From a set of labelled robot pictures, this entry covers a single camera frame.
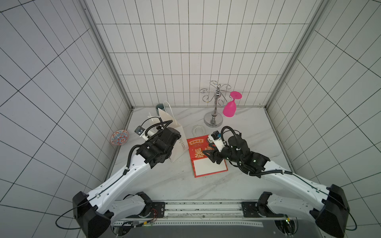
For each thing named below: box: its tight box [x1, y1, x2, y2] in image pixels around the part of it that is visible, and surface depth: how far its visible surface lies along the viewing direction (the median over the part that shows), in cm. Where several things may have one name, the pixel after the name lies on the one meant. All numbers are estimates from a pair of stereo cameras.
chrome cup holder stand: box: [199, 80, 232, 128], surface depth 99 cm
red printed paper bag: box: [186, 134, 229, 179], surface depth 89 cm
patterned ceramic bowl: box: [110, 129, 130, 146], surface depth 101 cm
